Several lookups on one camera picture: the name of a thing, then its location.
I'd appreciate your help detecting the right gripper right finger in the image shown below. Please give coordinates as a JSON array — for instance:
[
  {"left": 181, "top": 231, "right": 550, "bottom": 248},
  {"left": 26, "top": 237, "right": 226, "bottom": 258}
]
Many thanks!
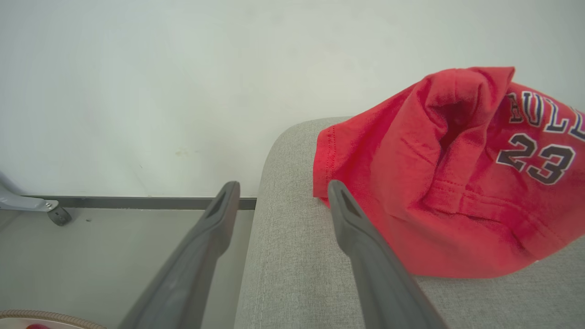
[{"left": 328, "top": 180, "right": 448, "bottom": 329}]

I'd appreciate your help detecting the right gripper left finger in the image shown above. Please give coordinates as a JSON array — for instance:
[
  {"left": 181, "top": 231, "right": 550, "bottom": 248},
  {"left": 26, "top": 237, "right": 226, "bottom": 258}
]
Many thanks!
[{"left": 119, "top": 181, "right": 240, "bottom": 329}]

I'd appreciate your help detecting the red jersey shirt number 23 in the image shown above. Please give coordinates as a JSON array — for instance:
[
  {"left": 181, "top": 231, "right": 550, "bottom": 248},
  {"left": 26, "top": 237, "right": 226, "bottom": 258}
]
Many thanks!
[{"left": 313, "top": 67, "right": 585, "bottom": 279}]

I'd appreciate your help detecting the grey fabric sofa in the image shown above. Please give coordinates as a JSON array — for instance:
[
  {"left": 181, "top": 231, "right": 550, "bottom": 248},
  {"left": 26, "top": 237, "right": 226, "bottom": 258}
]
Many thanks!
[{"left": 234, "top": 117, "right": 585, "bottom": 329}]

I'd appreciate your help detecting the beige plastic laundry basket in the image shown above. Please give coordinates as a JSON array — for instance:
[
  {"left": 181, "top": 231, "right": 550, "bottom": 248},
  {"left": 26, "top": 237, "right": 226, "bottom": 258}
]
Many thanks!
[{"left": 0, "top": 310, "right": 108, "bottom": 329}]

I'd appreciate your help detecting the black caster wheel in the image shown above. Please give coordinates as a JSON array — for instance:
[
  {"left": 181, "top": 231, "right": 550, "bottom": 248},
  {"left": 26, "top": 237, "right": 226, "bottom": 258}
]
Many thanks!
[{"left": 47, "top": 207, "right": 72, "bottom": 227}]

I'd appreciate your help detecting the grey metal frame leg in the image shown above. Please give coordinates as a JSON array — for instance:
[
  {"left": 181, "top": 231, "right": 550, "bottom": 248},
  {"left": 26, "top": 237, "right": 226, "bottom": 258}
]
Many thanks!
[{"left": 0, "top": 171, "right": 60, "bottom": 213}]

